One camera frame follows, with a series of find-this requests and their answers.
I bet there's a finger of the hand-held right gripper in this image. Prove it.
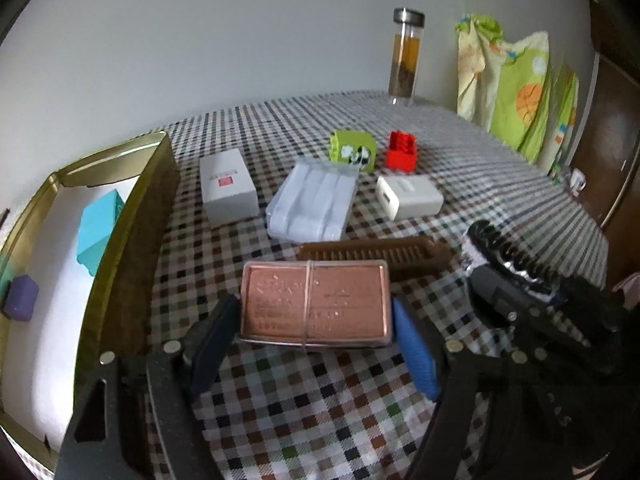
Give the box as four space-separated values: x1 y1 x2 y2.
470 264 538 333

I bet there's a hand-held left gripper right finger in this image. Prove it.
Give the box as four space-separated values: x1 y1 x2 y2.
391 296 506 480

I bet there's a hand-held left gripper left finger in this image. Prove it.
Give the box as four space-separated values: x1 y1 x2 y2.
55 292 243 480

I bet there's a black ribbed object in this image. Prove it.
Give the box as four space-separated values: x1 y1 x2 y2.
462 220 566 306

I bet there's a copper rectangular tin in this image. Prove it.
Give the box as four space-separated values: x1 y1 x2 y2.
236 260 391 350

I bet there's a gold tin box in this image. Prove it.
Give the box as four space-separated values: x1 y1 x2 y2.
0 131 181 473

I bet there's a white power adapter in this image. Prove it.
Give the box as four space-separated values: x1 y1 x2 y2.
376 175 445 221

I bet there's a white box with red label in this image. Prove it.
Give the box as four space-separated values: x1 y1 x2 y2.
199 149 259 228

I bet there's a pink cloth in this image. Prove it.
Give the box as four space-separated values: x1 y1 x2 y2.
612 272 640 311

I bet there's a brown wooden comb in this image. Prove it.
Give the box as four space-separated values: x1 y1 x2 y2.
299 237 453 281

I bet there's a teal small box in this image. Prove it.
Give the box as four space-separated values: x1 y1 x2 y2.
76 190 125 277

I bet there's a red toy block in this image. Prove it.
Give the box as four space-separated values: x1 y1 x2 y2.
385 131 418 173

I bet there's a white paper liner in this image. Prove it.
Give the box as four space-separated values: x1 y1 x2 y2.
0 172 141 456

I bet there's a white plastic tray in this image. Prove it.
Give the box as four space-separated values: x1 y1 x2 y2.
266 157 360 242

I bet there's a purple block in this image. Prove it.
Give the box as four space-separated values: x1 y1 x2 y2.
2 275 40 322

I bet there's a brown wooden door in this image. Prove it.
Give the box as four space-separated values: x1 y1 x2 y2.
570 0 640 286

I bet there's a green printed cloth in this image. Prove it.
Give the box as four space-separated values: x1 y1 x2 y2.
455 12 581 186

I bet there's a green toy block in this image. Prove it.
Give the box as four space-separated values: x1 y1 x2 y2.
328 129 377 173

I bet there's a checkered tablecloth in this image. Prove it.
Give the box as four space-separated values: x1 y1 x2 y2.
145 91 610 480

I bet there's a glass tea bottle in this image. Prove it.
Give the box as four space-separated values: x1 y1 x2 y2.
389 7 426 107

